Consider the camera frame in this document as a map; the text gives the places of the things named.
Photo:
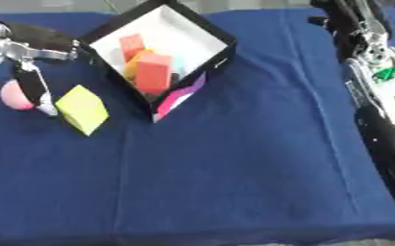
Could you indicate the black box with white inside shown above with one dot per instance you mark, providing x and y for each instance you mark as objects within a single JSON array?
[{"x": 192, "y": 35}]

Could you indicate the light blue block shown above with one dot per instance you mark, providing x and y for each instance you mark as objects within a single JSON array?
[{"x": 179, "y": 64}]

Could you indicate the orange block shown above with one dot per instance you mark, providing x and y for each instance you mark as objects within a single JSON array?
[{"x": 131, "y": 67}]

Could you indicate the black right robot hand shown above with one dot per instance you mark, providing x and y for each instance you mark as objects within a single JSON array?
[{"x": 343, "y": 29}]

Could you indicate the pink ball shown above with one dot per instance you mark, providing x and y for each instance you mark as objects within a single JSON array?
[{"x": 12, "y": 96}]

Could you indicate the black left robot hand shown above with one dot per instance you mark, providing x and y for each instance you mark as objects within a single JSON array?
[{"x": 40, "y": 36}]

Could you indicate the small red block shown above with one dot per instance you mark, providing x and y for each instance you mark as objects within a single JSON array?
[{"x": 131, "y": 44}]

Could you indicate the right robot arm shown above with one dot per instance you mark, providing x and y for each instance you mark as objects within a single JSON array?
[{"x": 391, "y": 144}]

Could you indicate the large red block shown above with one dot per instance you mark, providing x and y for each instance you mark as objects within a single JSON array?
[{"x": 153, "y": 73}]

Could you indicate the yellow block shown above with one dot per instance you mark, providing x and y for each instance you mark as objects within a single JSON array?
[{"x": 82, "y": 109}]

